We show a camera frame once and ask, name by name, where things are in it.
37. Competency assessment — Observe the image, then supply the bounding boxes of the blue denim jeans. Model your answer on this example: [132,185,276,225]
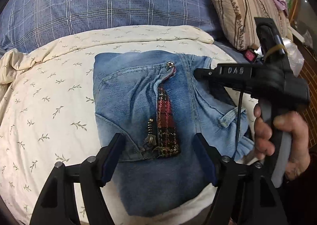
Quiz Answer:
[93,51,254,217]

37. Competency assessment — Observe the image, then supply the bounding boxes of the person right hand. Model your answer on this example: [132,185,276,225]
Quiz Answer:
[252,104,312,181]

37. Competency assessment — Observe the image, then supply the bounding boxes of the clear plastic bag of items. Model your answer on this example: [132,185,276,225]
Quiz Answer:
[283,30,316,77]

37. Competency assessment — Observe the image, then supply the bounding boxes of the red label bottle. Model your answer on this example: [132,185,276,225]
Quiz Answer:
[243,48,258,63]

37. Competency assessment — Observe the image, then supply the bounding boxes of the beige striped floral pillow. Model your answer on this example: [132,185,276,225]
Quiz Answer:
[211,0,291,51]

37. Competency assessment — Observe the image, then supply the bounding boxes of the cream floral quilt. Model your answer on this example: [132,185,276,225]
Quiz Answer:
[0,24,259,225]

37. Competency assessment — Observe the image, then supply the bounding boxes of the blue plaid pillow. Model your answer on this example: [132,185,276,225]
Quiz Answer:
[1,0,222,53]

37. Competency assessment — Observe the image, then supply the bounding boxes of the black power cable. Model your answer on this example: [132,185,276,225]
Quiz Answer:
[231,89,244,161]

